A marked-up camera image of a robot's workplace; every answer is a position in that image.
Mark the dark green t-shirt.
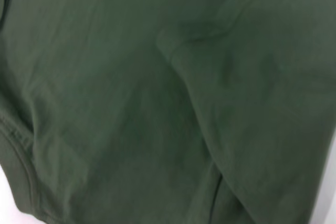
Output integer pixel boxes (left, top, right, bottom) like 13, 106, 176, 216
0, 0, 336, 224

